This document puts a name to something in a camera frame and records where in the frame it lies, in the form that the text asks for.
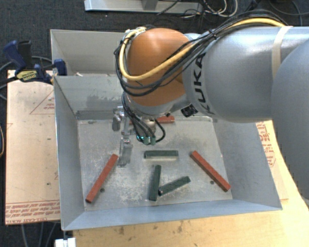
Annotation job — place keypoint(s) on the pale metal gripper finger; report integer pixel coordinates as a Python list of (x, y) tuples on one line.
[(128, 150), (121, 158)]

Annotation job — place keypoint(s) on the red-brown flat block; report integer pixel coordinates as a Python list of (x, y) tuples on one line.
[(102, 178), (210, 171), (167, 119)]

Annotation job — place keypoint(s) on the dark green flat block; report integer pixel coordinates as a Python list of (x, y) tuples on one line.
[(154, 183), (161, 154), (174, 185)]

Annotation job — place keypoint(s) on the grey metal bin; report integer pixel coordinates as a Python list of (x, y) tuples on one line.
[(190, 189)]

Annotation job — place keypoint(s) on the brown cardboard board, red print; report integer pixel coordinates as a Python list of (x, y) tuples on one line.
[(31, 150)]

